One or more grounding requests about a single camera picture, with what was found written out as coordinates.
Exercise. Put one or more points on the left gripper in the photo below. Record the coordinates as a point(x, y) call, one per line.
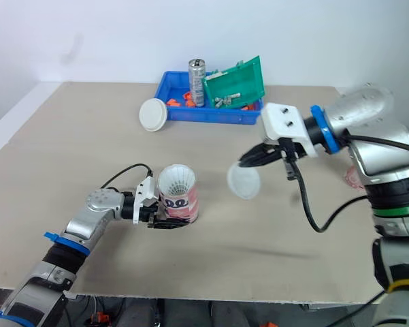
point(149, 215)

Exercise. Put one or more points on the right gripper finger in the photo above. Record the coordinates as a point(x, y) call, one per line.
point(255, 152)
point(262, 161)

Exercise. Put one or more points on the patterned pink white tube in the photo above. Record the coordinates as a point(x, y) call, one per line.
point(353, 178)
point(185, 206)

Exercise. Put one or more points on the white round lid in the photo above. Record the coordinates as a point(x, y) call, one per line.
point(152, 114)
point(243, 182)

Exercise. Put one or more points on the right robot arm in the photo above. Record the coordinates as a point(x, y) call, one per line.
point(381, 150)

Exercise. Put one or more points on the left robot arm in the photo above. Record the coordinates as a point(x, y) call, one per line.
point(85, 218)

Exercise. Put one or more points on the white shuttlecock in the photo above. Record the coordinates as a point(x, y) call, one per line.
point(177, 180)

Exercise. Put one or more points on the small orange piece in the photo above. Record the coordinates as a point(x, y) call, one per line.
point(189, 98)
point(172, 101)
point(248, 108)

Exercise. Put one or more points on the green plastic box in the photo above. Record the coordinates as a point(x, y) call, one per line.
point(240, 80)

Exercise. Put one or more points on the silver drink can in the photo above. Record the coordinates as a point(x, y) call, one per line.
point(196, 83)

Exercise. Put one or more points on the robot body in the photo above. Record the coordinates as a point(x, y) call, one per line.
point(190, 313)

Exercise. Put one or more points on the blue plastic tray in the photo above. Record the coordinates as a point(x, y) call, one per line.
point(177, 85)

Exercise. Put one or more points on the orange black device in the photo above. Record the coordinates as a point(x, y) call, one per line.
point(99, 317)

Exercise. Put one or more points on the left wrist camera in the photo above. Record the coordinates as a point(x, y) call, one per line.
point(143, 195)

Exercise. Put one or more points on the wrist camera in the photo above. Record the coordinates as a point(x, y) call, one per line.
point(143, 195)
point(282, 121)

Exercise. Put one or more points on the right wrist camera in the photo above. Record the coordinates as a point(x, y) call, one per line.
point(282, 121)

